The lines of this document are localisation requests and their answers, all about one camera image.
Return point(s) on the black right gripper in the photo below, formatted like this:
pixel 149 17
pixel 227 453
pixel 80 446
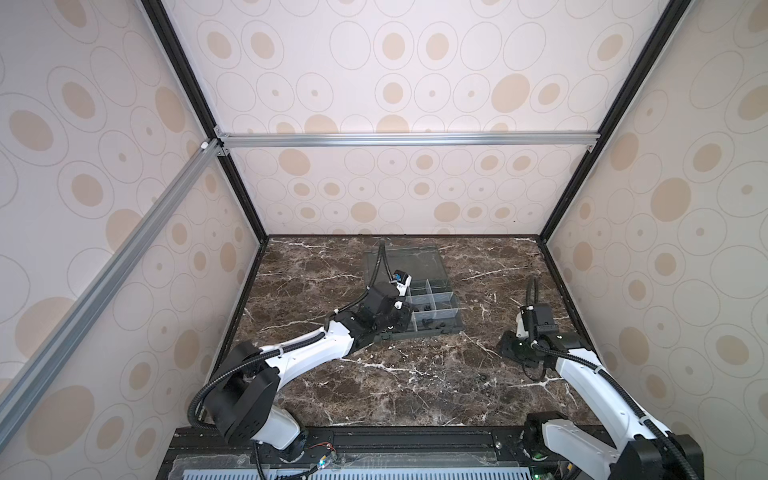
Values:
pixel 514 348

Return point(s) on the clear grey compartment organizer box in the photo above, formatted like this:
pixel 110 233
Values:
pixel 434 306

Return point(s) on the diagonal aluminium frame bar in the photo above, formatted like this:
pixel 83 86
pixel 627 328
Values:
pixel 40 371

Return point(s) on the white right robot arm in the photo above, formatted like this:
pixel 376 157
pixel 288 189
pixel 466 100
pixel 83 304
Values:
pixel 642 447

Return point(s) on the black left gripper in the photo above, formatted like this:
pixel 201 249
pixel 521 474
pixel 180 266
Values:
pixel 405 315

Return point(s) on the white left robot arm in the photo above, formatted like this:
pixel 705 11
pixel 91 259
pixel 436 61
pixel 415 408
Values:
pixel 238 401

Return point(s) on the horizontal aluminium frame bar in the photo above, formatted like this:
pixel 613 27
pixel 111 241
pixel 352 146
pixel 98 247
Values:
pixel 424 139

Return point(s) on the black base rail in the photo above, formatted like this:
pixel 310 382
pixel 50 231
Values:
pixel 403 452

